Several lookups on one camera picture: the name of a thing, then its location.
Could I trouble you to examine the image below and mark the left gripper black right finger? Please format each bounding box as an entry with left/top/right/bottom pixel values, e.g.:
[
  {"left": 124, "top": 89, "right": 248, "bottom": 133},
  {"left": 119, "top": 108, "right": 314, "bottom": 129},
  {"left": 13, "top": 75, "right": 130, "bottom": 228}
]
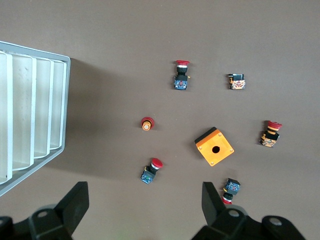
[{"left": 191, "top": 181, "right": 313, "bottom": 240}]

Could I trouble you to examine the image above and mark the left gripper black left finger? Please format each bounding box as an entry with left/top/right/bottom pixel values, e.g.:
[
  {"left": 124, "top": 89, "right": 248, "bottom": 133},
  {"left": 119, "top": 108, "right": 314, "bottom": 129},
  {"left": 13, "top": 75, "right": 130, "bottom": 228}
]
[{"left": 0, "top": 181, "right": 90, "bottom": 240}]

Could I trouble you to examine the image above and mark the red button black base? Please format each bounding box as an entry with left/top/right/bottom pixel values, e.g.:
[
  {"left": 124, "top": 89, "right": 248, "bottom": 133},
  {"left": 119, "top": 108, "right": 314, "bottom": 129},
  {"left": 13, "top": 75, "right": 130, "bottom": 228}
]
[{"left": 221, "top": 177, "right": 242, "bottom": 205}]

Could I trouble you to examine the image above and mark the red mushroom button blue block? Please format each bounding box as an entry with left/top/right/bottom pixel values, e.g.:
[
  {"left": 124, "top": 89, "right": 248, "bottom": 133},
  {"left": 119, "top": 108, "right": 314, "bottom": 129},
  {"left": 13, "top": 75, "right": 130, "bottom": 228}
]
[
  {"left": 139, "top": 157, "right": 164, "bottom": 185},
  {"left": 173, "top": 59, "right": 191, "bottom": 91}
]

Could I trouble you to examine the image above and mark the red yellow emergency stop button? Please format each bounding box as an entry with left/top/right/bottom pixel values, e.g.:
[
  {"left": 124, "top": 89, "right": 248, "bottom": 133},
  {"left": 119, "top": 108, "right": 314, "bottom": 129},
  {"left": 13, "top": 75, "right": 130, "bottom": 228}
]
[{"left": 258, "top": 120, "right": 283, "bottom": 149}]

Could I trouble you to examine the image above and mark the white grey compartment tray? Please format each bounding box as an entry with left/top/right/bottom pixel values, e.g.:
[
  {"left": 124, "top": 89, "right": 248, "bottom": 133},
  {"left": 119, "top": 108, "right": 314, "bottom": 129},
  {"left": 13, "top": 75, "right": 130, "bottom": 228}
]
[{"left": 0, "top": 40, "right": 72, "bottom": 198}]

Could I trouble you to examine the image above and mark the red orange button cap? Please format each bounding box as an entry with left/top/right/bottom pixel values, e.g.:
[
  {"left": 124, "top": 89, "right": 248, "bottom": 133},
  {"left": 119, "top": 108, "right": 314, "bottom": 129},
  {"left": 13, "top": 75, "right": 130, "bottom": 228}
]
[{"left": 140, "top": 116, "right": 155, "bottom": 132}]

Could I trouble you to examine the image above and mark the orange contact block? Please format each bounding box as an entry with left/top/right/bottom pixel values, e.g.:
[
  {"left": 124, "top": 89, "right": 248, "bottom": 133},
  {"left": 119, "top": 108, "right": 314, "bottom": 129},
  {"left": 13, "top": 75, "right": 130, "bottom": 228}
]
[{"left": 227, "top": 72, "right": 247, "bottom": 91}]

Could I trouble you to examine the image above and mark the orange button enclosure box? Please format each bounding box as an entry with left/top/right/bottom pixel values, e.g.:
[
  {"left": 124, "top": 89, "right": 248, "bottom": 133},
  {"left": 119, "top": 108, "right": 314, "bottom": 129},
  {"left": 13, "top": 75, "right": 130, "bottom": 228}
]
[{"left": 194, "top": 126, "right": 235, "bottom": 168}]

